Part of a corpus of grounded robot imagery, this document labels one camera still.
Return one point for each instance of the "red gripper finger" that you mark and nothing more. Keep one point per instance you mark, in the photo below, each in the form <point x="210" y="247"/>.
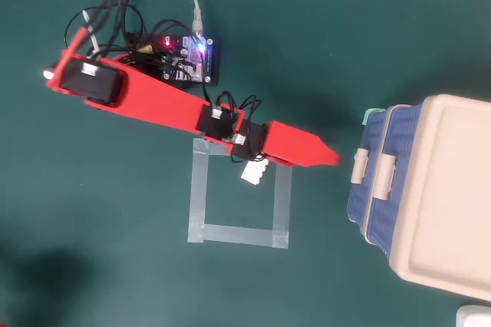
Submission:
<point x="282" y="162"/>
<point x="295" y="146"/>

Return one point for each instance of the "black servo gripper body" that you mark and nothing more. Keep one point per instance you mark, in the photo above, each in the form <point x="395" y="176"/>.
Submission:
<point x="253" y="147"/>

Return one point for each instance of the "blue woven drawer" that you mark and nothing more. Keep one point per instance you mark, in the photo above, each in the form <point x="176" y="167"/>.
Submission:
<point x="406" y="173"/>
<point x="358" y="204"/>

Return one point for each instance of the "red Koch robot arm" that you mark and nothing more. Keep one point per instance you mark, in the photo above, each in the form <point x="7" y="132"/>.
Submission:
<point x="161" y="100"/>

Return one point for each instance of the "white cube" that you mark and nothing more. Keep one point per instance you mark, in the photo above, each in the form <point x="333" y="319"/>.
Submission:
<point x="254" y="174"/>

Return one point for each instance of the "blue woven drawer closed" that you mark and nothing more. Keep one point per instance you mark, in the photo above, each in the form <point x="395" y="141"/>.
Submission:
<point x="406" y="173"/>

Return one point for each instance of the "beige plastic drawer cabinet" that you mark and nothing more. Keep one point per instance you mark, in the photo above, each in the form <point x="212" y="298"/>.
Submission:
<point x="452" y="189"/>

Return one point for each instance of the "translucent tape strip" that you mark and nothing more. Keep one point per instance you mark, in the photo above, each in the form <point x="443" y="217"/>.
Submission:
<point x="283" y="200"/>
<point x="201" y="147"/>
<point x="198" y="196"/>
<point x="238" y="234"/>

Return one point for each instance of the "green tape piece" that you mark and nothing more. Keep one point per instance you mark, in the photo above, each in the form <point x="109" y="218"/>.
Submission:
<point x="367" y="116"/>

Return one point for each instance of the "motor controller circuit board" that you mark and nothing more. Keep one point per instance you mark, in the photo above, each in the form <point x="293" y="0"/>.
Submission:
<point x="207" y="62"/>

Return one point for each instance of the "white zip tie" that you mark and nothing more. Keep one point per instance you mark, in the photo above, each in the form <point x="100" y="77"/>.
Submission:
<point x="93" y="41"/>

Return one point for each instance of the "white box corner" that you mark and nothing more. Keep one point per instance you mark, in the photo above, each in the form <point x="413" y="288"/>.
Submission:
<point x="475" y="317"/>

